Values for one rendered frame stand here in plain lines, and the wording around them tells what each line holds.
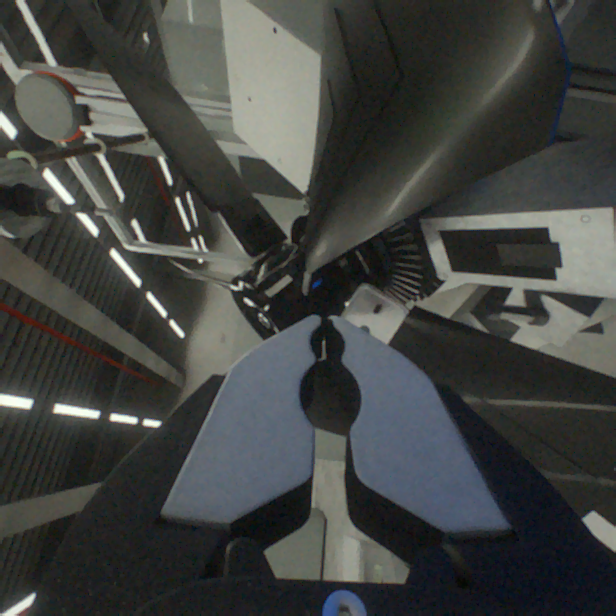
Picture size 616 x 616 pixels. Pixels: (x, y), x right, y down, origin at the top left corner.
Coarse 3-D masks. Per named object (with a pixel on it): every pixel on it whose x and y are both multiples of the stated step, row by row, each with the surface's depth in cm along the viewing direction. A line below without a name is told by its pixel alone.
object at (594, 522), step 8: (592, 512) 26; (584, 520) 26; (592, 520) 26; (600, 520) 26; (592, 528) 26; (600, 528) 26; (608, 528) 25; (600, 536) 26; (608, 536) 25; (608, 544) 26
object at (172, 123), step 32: (64, 0) 28; (96, 32) 32; (128, 64) 36; (128, 96) 32; (160, 96) 40; (160, 128) 35; (192, 128) 43; (192, 160) 38; (224, 160) 45; (224, 192) 41
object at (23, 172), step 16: (0, 160) 30; (16, 160) 31; (0, 176) 30; (16, 176) 31; (32, 176) 33; (0, 192) 30; (0, 208) 30; (0, 224) 30; (16, 224) 32; (32, 224) 34; (16, 240) 33
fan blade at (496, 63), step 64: (384, 0) 12; (448, 0) 9; (512, 0) 8; (320, 64) 23; (384, 64) 12; (448, 64) 10; (512, 64) 8; (320, 128) 20; (384, 128) 13; (448, 128) 10; (512, 128) 9; (320, 192) 22; (384, 192) 14; (448, 192) 11; (320, 256) 23
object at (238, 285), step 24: (264, 264) 37; (288, 264) 37; (336, 264) 39; (360, 264) 38; (240, 288) 37; (264, 288) 35; (288, 288) 35; (336, 288) 37; (264, 312) 37; (288, 312) 35; (312, 312) 36; (336, 312) 38; (264, 336) 44
